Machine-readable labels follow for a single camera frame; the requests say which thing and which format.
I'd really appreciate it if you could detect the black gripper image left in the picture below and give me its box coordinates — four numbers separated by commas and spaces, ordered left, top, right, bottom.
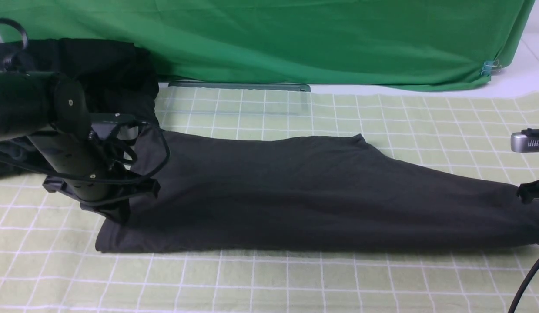
42, 176, 161, 224

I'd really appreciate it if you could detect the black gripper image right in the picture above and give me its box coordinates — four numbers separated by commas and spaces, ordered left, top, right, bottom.
516, 180, 539, 204

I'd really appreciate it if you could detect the dark gray long-sleeve shirt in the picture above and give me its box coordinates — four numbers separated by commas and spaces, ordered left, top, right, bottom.
95, 131, 539, 253

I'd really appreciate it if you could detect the light green checkered tablecloth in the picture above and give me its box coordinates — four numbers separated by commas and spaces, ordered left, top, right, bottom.
0, 87, 539, 313

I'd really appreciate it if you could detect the pile of black clothes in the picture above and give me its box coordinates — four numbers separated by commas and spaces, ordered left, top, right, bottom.
0, 38, 159, 178

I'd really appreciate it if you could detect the blue binder clip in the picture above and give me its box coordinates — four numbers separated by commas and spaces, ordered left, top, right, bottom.
480, 60, 503, 77

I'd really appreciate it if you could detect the green backdrop cloth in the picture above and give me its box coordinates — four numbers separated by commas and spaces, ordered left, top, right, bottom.
0, 0, 534, 92

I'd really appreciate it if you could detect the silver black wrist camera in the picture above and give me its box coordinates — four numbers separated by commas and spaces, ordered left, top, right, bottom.
510, 127, 539, 153

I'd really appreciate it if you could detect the black cable image right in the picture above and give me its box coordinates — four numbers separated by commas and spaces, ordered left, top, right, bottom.
507, 257, 539, 313

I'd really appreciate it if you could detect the black cable image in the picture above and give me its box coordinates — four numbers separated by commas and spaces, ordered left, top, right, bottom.
507, 257, 539, 313
0, 17, 171, 205

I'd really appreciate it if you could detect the black cable image left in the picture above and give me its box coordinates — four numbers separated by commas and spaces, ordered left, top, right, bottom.
0, 17, 171, 205

